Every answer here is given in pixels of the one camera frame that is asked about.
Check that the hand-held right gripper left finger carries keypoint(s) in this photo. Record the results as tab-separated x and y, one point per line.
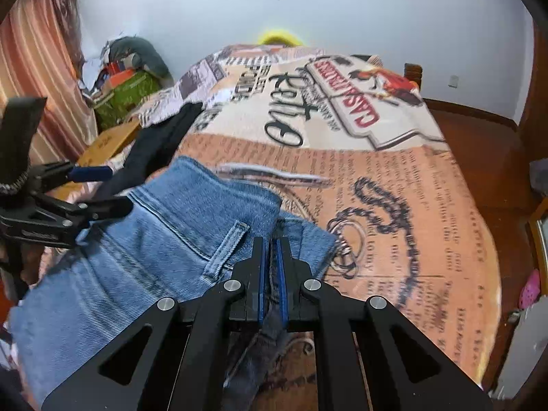
263	282

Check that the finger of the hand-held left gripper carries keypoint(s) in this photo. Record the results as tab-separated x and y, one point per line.
90	174
107	208

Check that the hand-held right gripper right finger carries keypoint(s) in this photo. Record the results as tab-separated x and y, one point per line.
280	282

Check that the blue denim pants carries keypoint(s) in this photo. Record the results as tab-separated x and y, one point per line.
128	265

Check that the black pants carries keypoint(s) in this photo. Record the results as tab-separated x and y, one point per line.
162	145

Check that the green storage box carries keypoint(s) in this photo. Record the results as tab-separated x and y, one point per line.
128	94

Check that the striped pink curtain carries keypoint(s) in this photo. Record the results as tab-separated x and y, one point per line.
38	51

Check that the orange cardboard box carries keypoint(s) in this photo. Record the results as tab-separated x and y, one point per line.
120	78

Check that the grey plush pillow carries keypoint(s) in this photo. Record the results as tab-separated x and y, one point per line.
150	53

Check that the printed blanket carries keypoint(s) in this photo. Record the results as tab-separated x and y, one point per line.
385	180

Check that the pink slipper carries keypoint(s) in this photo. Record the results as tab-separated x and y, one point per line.
530	289

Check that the wooden bed post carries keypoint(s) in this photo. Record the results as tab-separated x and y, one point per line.
413	76

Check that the wooden frame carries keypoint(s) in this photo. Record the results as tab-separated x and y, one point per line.
537	231

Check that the white wall socket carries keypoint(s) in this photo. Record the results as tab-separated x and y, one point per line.
454	80

